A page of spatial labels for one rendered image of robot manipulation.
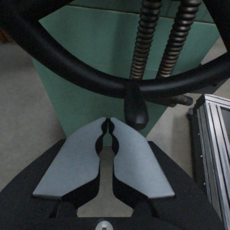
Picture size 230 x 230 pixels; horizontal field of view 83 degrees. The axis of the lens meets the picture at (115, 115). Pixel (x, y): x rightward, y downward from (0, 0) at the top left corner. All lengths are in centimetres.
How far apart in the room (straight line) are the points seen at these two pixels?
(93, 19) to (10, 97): 101
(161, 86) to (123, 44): 19
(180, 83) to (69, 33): 25
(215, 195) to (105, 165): 54
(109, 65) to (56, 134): 66
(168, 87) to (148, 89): 3
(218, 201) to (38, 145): 95
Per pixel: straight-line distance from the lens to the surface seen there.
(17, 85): 131
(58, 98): 49
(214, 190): 80
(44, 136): 95
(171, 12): 34
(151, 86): 18
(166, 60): 23
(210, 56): 50
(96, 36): 34
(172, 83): 18
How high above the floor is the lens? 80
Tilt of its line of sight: 55 degrees down
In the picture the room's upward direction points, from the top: 12 degrees clockwise
